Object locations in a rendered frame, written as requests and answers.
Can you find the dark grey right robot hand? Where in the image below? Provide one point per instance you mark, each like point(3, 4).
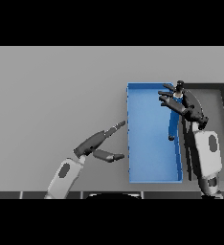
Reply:
point(188, 106)

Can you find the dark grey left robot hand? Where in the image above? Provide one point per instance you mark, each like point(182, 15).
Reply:
point(91, 144)

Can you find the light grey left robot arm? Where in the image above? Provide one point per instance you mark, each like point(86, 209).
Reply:
point(63, 177)

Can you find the dark grey bin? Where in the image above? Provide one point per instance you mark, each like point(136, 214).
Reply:
point(217, 102)

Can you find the blue bin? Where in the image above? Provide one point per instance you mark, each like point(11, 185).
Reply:
point(152, 137)

